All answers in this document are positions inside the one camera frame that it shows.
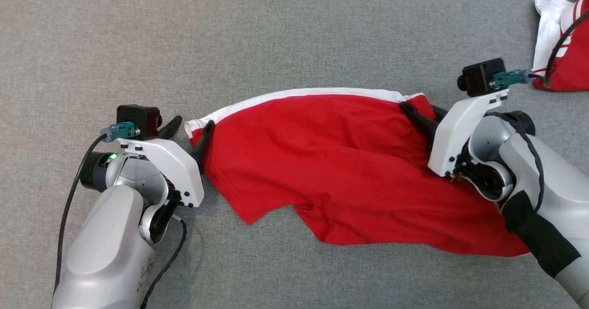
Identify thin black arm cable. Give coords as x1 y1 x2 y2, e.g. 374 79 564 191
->
488 111 546 213
139 215 187 309

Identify red shorts with white stripe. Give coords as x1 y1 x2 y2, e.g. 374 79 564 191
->
184 87 530 258

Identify red white printed jersey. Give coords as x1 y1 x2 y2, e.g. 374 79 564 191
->
533 0 589 92

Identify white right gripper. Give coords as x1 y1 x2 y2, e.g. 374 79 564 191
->
399 89 509 176

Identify black cable with teal plug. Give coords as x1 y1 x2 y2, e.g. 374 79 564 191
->
54 122 139 293
492 12 589 88

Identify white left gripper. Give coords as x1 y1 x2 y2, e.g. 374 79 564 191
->
121 116 215 208

